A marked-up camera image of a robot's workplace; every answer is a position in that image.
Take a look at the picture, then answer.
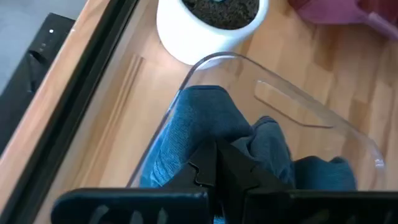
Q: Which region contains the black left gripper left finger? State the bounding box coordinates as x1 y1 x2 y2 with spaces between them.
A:
51 139 217 224

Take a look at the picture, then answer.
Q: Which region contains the snake plant in white pot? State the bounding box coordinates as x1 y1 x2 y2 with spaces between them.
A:
156 0 270 66

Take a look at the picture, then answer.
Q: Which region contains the black arched bracket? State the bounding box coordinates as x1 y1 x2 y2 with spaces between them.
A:
0 12 76 155

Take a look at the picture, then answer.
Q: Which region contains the clear plastic bin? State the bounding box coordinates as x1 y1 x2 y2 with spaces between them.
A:
126 51 387 191

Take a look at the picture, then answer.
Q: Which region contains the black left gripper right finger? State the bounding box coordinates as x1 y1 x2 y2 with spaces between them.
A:
216 139 398 224

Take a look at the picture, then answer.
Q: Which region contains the dark navy cap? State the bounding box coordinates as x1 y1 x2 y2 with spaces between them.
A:
139 85 358 191

